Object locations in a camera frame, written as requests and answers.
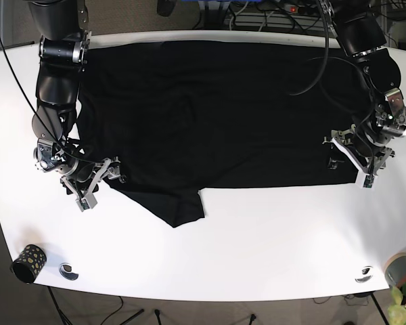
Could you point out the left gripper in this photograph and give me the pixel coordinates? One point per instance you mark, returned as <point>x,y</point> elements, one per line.
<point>358,149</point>

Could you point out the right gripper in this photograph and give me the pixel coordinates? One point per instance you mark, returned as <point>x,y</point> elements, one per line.
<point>83,178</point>

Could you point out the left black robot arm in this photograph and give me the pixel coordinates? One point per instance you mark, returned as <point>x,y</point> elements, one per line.
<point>360,37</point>

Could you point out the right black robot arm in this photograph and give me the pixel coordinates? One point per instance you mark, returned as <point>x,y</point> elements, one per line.
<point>63,45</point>

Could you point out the black gold-dotted cup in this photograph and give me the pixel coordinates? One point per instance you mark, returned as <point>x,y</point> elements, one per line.
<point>29,263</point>

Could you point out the grey tape roll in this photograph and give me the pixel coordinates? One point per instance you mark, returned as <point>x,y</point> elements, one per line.
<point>395,270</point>

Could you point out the green potted plant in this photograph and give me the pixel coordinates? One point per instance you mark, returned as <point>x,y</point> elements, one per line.
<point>397,310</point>

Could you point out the left table cable grommet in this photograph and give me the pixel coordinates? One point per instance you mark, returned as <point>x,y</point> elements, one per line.
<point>66,271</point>

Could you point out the table cable grommet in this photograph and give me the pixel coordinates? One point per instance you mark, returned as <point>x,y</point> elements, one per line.
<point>364,275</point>
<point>66,271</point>

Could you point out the right table cable grommet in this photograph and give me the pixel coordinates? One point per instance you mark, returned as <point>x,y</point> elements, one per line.
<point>364,275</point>

